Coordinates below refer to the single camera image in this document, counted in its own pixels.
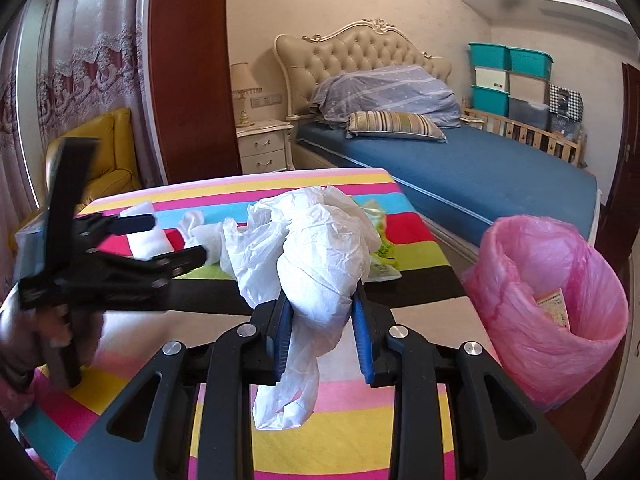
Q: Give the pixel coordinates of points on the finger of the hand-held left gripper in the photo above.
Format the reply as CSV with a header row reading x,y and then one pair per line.
x,y
170,262
130,225

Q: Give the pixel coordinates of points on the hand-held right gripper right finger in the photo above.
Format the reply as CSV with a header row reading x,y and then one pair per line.
x,y
361,340

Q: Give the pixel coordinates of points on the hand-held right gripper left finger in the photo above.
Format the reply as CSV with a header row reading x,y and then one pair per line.
x,y
284,340

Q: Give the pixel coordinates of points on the white foam sheet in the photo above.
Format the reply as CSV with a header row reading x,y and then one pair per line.
x,y
147,245

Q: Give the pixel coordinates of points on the white plastic bag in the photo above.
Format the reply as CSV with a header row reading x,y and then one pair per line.
x,y
315,270

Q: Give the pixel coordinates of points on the pink bag lined bin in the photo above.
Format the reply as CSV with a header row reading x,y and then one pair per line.
x,y
525,350

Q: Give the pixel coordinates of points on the yellow printed drink carton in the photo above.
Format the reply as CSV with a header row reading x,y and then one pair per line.
x,y
555,307

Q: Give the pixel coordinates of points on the person's left hand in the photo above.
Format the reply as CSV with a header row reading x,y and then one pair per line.
x,y
25,340

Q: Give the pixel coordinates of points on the white crumpled tissue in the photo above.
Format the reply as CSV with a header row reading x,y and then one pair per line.
x,y
205,237

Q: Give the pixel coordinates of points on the yellow armchair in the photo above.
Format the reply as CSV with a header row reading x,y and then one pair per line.
x,y
115,150

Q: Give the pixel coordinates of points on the green white snack packet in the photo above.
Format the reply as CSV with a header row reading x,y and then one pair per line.
x,y
382,255

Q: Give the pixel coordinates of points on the striped colourful tablecloth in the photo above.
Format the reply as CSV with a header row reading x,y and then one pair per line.
x,y
350,440

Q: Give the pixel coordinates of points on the cream nightstand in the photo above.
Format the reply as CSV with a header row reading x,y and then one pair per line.
x,y
260,147

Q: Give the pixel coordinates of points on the lace patterned curtain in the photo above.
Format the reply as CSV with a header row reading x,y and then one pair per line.
x,y
85,60

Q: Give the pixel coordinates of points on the red brown wooden panel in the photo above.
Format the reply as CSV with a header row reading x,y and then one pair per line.
x,y
190,60

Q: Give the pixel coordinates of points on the cream table lamp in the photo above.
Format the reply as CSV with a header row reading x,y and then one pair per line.
x,y
241,77

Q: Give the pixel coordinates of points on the bed with blue sheet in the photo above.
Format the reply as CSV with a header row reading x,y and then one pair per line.
x,y
475,170

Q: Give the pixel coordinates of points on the striped pillow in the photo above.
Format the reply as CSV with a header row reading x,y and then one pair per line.
x,y
395,124

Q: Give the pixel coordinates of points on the blue grey duvet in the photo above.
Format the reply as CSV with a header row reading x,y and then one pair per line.
x,y
390,90

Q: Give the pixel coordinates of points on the teal storage box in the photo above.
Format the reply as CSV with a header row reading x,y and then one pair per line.
x,y
489,56
531,62
490,98

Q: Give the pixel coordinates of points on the beige tufted headboard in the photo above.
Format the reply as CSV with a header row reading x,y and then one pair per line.
x,y
350,50

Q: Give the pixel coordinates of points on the grey clear storage box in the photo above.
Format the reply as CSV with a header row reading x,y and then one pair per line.
x,y
528,112

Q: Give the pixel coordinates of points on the beige storage box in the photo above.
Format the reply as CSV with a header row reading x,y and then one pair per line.
x,y
492,77
528,87

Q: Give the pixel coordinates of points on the dark fabric bag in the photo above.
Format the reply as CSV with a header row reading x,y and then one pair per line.
x,y
564,125

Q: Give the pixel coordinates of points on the black white checkered bag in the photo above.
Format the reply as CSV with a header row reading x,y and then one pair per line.
x,y
566,100

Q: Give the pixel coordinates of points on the dark brown door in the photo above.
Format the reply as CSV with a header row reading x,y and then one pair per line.
x,y
625,135

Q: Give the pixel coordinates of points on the wall socket panel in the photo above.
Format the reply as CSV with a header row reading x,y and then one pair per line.
x,y
265,100

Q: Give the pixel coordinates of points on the wooden crib rail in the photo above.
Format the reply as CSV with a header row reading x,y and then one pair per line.
x,y
530,137

